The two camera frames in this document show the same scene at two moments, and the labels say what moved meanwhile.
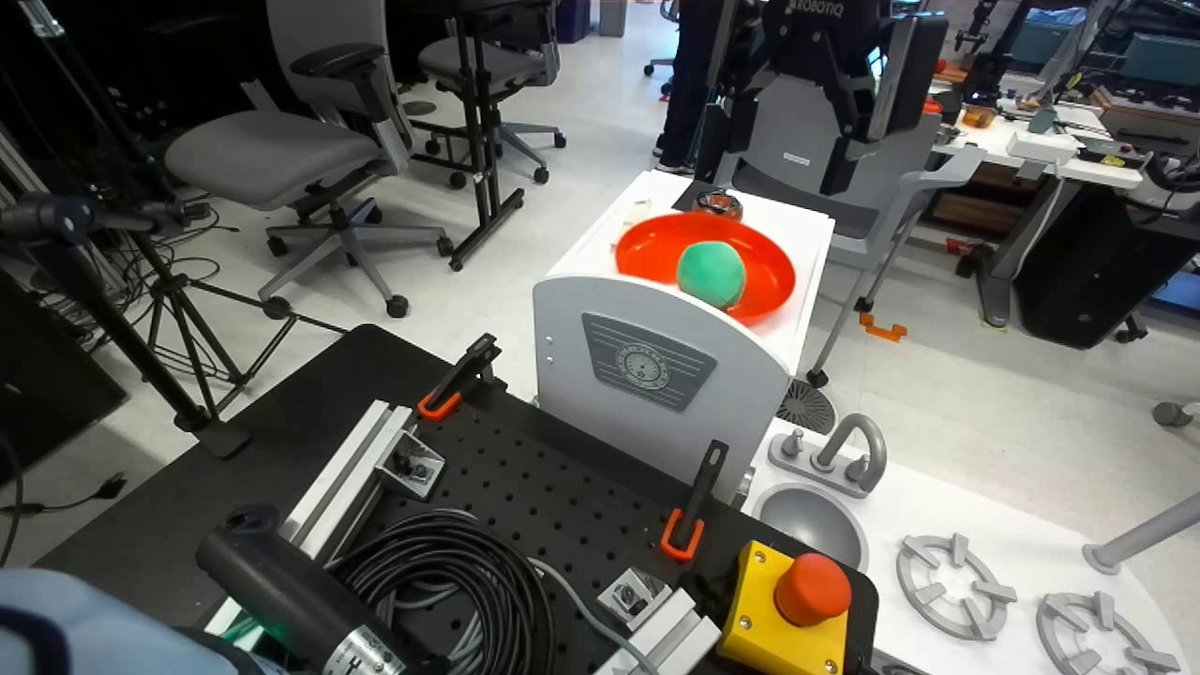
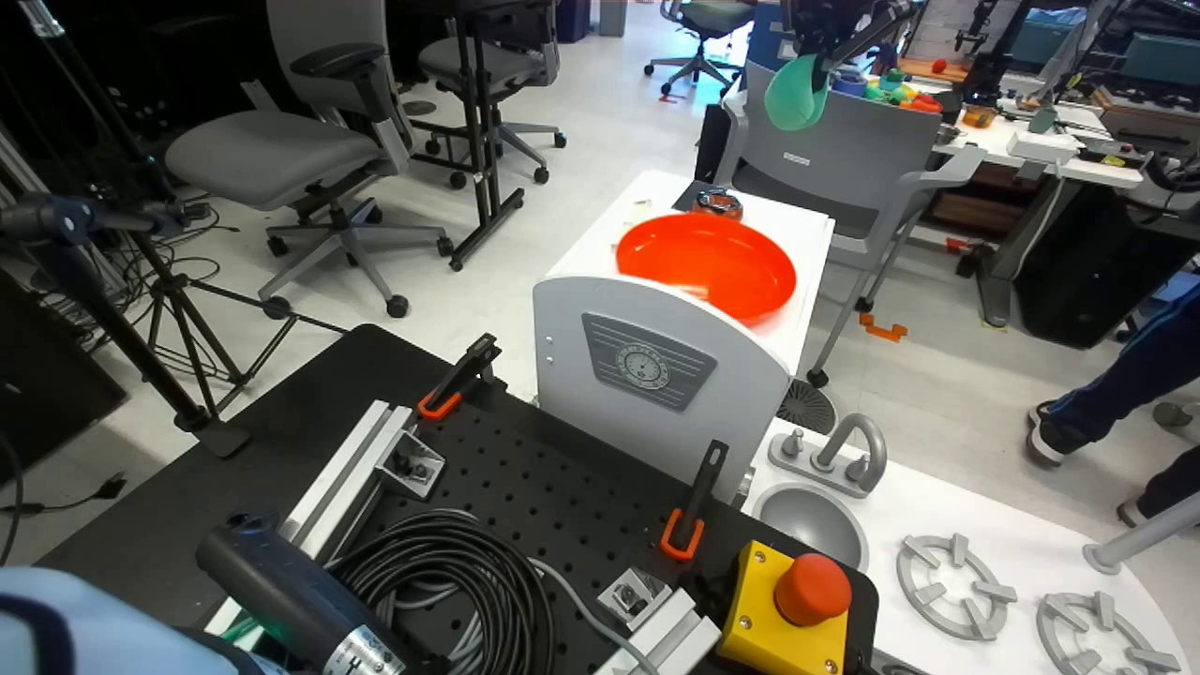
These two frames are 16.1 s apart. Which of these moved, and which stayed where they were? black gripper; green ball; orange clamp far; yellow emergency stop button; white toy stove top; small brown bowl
Moved: green ball; black gripper
Stayed: orange clamp far; yellow emergency stop button; white toy stove top; small brown bowl
